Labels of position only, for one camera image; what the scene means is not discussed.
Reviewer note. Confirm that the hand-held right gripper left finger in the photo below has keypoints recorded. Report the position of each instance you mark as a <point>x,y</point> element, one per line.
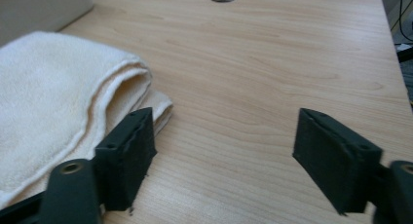
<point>125,159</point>

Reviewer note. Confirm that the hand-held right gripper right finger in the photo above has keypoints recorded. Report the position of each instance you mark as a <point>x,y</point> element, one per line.
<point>334,162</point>

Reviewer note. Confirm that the cream towel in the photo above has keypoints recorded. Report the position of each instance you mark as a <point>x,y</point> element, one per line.
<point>52,104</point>

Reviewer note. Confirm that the grey box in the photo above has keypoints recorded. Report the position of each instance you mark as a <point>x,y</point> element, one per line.
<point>35,9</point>

